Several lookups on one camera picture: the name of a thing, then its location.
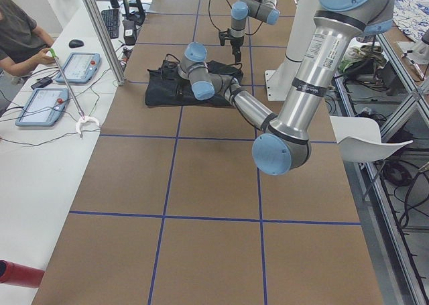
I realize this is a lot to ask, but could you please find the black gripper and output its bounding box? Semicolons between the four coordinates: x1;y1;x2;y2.
218;28;243;63
161;53;184;97

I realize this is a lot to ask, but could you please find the black graphic t-shirt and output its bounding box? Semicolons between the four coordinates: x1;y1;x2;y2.
144;60;245;107

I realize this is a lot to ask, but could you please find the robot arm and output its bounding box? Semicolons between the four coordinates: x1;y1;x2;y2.
176;0;394;176
218;0;280;63

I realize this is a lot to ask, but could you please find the pile of clothes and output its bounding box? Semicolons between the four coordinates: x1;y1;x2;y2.
338;44;387;79

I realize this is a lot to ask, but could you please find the black keyboard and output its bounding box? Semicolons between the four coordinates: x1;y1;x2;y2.
101;9;119;39

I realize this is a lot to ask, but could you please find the far teach pendant tablet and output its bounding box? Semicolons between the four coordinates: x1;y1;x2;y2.
62;52;101;84

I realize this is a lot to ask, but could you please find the teach pendant tablet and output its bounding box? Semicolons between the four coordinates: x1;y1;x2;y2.
62;52;101;84
15;88;69;127

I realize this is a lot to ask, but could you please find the black computer mouse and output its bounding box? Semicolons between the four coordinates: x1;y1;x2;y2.
68;39;84;49

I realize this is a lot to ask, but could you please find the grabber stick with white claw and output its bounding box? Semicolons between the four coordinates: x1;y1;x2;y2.
49;48;101;138

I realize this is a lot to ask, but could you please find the near teach pendant tablet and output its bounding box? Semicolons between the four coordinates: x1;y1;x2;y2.
15;88;69;127

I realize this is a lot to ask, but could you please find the black power adapter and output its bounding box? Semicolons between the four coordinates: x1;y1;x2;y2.
31;77;53;89

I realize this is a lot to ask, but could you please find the seated person in grey shirt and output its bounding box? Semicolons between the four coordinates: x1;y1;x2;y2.
1;0;54;77

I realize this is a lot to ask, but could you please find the white plastic chair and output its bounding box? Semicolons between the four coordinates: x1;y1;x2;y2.
330;116;413;162

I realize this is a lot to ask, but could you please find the blue white patterned cloth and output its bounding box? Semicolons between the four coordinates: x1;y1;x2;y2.
393;0;428;42

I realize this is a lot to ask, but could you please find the red cylinder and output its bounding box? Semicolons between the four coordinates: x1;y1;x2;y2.
1;260;45;288

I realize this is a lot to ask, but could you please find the aluminium frame post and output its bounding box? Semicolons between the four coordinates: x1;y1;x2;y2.
82;0;125;86

